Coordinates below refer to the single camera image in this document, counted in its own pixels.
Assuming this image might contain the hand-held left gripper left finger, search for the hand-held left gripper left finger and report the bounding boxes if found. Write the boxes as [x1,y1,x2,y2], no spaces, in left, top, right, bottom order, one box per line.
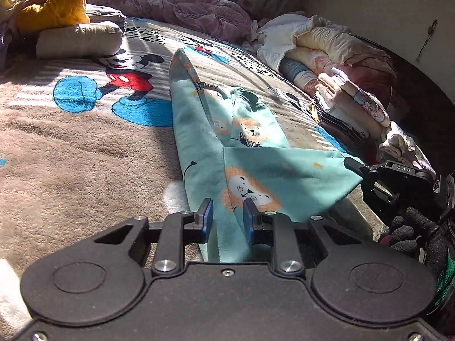
[92,198,214,276]

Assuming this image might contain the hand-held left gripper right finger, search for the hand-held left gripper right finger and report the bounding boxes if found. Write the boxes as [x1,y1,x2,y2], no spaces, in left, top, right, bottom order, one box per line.
[242,198,356,276]

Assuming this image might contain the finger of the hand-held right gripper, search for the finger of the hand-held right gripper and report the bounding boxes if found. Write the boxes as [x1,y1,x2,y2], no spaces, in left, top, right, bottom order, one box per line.
[343,156,372,180]

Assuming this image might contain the teal animal print pants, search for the teal animal print pants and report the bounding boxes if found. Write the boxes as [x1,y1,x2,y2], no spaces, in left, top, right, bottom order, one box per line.
[168,47,364,263]

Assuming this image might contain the folded grey clothes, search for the folded grey clothes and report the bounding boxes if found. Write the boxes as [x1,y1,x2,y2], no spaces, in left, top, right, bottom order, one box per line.
[85,3,128,31]

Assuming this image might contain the person's right hand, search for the person's right hand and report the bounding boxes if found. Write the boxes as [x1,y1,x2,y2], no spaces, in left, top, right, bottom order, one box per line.
[379,206,455,313]

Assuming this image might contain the folded white cloth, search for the folded white cloth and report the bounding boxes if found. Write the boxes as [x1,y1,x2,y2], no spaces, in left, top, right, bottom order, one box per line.
[379,121,437,178]

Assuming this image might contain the pile of cream quilts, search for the pile of cream quilts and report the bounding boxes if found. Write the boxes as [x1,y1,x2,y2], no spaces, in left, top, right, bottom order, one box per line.
[249,14,398,96]

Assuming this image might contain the brown cartoon print blanket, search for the brown cartoon print blanket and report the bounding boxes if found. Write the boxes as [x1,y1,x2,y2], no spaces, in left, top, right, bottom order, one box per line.
[0,17,392,327]

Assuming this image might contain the purple quilt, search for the purple quilt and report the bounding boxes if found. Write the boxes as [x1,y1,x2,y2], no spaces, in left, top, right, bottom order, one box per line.
[67,0,257,45]

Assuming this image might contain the cream rolled cloth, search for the cream rolled cloth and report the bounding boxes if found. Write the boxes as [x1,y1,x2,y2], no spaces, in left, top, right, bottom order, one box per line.
[36,20,124,59]

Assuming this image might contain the dried twig wall hanging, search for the dried twig wall hanging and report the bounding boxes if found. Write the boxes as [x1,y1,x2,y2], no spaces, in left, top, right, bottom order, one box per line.
[416,18,440,59]

